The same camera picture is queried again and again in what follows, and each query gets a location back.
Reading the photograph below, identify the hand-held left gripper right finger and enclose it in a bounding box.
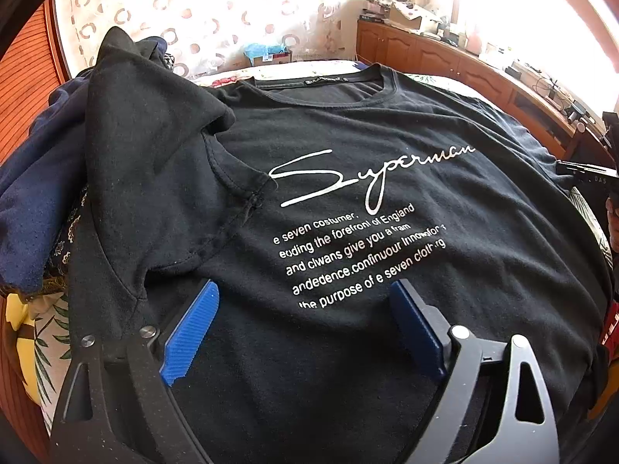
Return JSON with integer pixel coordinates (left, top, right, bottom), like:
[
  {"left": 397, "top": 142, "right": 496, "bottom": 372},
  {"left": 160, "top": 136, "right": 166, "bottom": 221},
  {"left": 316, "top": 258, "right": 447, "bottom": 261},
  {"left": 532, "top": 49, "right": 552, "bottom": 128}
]
[{"left": 389, "top": 280, "right": 562, "bottom": 464}]

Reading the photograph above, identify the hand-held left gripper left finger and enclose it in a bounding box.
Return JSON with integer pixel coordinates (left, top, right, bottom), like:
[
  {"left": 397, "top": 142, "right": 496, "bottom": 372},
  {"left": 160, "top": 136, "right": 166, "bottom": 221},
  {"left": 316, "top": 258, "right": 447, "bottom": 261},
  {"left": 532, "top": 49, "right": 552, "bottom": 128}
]
[{"left": 48, "top": 280, "right": 221, "bottom": 464}]

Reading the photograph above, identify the black printed t-shirt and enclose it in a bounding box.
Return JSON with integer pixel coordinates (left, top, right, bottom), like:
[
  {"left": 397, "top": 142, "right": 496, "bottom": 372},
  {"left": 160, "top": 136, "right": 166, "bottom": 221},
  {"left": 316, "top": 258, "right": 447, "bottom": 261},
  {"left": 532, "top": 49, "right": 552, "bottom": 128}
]
[{"left": 63, "top": 26, "right": 615, "bottom": 464}]

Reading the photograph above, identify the stack of folded clothes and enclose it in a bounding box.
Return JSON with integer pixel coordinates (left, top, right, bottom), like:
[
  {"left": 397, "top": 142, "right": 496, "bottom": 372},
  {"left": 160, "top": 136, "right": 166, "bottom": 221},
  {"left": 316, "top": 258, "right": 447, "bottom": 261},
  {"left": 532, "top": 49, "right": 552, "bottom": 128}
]
[{"left": 0, "top": 70, "right": 97, "bottom": 293}]

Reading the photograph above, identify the person's right hand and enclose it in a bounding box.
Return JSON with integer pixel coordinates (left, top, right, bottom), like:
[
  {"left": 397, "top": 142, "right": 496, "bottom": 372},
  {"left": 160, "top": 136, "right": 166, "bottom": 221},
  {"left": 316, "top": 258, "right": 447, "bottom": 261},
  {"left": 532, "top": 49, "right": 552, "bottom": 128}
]
[{"left": 605, "top": 199, "right": 619, "bottom": 252}]

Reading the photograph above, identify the red cloth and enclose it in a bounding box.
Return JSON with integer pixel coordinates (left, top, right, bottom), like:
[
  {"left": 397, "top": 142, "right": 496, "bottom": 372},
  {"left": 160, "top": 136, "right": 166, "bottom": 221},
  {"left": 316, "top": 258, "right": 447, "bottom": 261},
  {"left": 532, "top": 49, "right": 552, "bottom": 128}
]
[{"left": 600, "top": 300, "right": 619, "bottom": 344}]

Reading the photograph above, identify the leaf print bedsheet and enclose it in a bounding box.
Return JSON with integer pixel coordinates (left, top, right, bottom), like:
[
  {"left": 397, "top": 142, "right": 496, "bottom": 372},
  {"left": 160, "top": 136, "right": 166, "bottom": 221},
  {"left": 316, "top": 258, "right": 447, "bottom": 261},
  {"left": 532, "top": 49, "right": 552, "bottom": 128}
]
[{"left": 0, "top": 186, "right": 617, "bottom": 445}]

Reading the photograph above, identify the navy yellow patterned cloth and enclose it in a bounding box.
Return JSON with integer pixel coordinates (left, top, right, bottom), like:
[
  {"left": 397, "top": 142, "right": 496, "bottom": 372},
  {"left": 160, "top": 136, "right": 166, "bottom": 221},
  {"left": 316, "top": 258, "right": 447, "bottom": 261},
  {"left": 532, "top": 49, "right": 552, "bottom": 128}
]
[{"left": 43, "top": 193, "right": 89, "bottom": 295}]

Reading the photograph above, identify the wooden cabinet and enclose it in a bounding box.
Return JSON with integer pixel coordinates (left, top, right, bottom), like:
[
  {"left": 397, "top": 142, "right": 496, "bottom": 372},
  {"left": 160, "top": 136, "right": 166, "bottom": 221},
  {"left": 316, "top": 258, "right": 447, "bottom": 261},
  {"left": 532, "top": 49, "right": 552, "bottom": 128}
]
[{"left": 357, "top": 19, "right": 615, "bottom": 165}]

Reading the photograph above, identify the open cardboard box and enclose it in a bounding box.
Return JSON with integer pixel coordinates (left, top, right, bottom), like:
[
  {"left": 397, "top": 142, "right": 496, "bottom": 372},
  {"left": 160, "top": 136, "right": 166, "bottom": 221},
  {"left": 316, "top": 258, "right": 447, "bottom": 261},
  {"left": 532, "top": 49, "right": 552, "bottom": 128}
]
[{"left": 389, "top": 0, "right": 436, "bottom": 25}]

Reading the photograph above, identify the floral quilt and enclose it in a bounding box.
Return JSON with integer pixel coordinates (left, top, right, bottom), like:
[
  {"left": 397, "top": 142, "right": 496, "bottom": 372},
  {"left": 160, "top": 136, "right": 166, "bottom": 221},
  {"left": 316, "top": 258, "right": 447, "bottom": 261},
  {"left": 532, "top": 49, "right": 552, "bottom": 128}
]
[{"left": 193, "top": 60, "right": 465, "bottom": 92}]

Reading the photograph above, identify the small cardboard box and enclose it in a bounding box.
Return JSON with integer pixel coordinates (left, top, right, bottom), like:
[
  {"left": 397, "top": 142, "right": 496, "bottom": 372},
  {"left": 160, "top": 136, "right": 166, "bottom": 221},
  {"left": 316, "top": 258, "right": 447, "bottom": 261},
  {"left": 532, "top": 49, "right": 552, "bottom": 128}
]
[{"left": 251, "top": 51, "right": 293, "bottom": 66}]

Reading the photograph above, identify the light blue plastic bag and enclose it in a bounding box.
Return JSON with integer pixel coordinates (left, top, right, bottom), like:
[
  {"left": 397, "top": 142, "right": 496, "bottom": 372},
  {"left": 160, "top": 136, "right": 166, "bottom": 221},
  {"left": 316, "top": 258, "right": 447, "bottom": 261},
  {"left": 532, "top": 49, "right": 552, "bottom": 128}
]
[{"left": 242, "top": 41, "right": 291, "bottom": 59}]

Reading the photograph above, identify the wooden slatted door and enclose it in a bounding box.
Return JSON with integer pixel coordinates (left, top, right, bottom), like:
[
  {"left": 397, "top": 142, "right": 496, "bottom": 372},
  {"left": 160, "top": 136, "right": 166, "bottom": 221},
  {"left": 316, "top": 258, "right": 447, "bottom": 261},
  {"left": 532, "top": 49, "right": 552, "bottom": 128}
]
[{"left": 0, "top": 0, "right": 68, "bottom": 146}]

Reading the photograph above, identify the circle pattern sheer curtain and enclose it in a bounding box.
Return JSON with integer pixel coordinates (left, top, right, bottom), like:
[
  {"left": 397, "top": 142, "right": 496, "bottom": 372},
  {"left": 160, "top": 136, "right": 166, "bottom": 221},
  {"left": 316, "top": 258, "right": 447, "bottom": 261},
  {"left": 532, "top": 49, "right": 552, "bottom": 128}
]
[{"left": 53, "top": 0, "right": 368, "bottom": 78}]

